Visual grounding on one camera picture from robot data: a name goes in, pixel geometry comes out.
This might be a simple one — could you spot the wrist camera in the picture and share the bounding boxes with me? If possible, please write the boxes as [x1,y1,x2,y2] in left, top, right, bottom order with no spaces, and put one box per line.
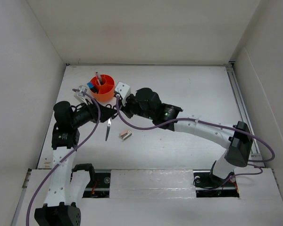
[114,81,131,106]
[73,85,89,104]

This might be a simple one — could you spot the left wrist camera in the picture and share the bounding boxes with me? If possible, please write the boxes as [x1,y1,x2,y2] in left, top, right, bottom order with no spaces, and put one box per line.
[73,85,89,104]

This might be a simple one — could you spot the orange round desk organizer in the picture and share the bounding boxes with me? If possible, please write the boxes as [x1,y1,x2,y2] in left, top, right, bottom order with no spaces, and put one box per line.
[90,74,115,102]

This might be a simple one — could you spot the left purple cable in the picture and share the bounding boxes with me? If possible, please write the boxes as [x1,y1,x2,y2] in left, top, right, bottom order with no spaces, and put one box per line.
[25,88,101,226]

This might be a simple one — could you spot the pink white mini stapler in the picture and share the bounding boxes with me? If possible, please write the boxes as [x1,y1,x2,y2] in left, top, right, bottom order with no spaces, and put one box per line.
[119,129,132,141]

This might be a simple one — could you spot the aluminium rail right side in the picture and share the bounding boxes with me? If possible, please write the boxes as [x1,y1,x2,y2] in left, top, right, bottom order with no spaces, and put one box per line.
[225,61,265,168]

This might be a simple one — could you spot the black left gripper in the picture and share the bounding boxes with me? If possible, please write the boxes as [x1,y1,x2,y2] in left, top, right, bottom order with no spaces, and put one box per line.
[71,98,116,128]

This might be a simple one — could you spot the blue cap black highlighter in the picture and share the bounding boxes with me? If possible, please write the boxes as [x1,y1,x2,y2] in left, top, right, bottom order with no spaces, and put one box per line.
[87,81,98,93]

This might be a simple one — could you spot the black handled scissors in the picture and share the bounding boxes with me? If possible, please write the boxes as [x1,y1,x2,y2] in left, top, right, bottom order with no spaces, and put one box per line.
[105,107,118,141]

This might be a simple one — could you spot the purple cable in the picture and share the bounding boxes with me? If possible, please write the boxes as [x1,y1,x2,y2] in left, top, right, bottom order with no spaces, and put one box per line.
[25,88,101,226]
[115,93,276,192]

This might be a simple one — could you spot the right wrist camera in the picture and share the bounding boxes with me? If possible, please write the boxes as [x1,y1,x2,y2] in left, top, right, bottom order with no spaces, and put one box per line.
[114,81,131,106]

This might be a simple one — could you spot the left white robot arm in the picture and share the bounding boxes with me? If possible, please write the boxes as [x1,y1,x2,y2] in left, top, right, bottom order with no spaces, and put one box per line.
[34,100,117,226]

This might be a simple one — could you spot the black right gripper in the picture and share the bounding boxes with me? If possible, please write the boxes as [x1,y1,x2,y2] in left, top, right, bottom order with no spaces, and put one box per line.
[116,94,154,120]

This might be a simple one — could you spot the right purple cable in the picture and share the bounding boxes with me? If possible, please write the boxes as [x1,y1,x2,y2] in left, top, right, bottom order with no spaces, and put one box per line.
[115,93,276,192]

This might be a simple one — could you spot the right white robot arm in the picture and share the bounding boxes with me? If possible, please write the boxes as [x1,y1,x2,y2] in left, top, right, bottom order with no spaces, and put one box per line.
[115,85,253,187]

